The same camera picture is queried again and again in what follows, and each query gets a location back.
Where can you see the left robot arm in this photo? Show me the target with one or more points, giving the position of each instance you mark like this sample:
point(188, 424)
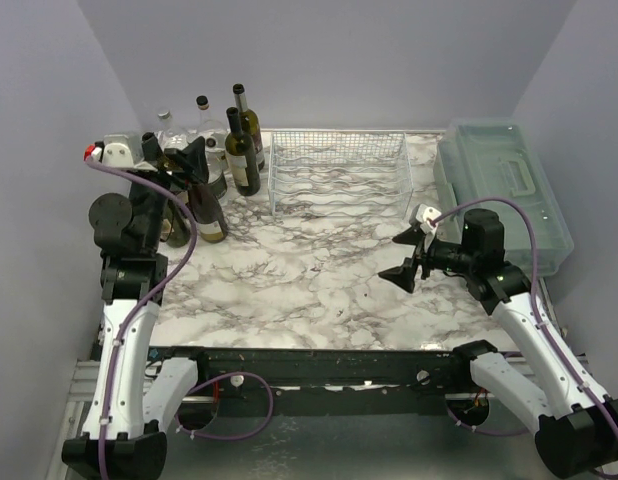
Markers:
point(124, 435)

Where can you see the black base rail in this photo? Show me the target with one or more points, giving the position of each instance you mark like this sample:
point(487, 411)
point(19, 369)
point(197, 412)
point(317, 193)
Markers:
point(329, 380)

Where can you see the aluminium frame rail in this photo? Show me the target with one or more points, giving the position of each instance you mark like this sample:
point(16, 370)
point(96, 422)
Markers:
point(80, 395)

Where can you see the translucent plastic storage box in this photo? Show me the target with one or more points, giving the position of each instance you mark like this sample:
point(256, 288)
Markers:
point(479, 158)

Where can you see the white wire wine rack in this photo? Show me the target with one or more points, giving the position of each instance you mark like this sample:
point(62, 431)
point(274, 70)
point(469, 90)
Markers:
point(331, 173)

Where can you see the clear bottle white label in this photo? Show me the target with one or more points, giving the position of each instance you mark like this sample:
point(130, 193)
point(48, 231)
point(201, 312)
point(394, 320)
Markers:
point(212, 130)

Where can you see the red wine bottle gold cap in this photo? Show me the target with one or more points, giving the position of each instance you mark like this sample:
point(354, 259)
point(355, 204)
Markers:
point(208, 213)

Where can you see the clear bottle dark label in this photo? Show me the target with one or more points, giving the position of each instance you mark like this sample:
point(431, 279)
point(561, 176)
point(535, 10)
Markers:
point(217, 180)

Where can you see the clear bottle green label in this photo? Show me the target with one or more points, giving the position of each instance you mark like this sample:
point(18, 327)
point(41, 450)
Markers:
point(171, 135)

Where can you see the dark green wine bottle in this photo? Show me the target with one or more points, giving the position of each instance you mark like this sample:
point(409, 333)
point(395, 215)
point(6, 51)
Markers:
point(249, 122)

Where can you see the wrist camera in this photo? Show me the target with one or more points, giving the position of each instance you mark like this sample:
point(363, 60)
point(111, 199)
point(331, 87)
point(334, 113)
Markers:
point(423, 217)
point(121, 151)

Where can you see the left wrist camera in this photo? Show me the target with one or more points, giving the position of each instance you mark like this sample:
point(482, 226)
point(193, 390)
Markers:
point(121, 151)

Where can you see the green bottle black neck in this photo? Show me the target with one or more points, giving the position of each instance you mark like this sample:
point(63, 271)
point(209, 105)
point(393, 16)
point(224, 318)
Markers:
point(241, 157)

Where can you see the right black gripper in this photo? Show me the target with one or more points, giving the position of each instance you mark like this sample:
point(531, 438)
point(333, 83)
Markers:
point(419, 257)

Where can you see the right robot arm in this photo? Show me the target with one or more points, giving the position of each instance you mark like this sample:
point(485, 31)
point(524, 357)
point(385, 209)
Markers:
point(572, 418)

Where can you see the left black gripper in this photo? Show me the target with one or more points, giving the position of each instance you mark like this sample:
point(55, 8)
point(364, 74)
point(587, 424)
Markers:
point(190, 159)

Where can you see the green bottle silver neck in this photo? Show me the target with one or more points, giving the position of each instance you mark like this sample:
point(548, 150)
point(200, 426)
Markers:
point(175, 230)

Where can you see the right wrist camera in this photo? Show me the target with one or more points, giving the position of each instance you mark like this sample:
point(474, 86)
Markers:
point(423, 217)

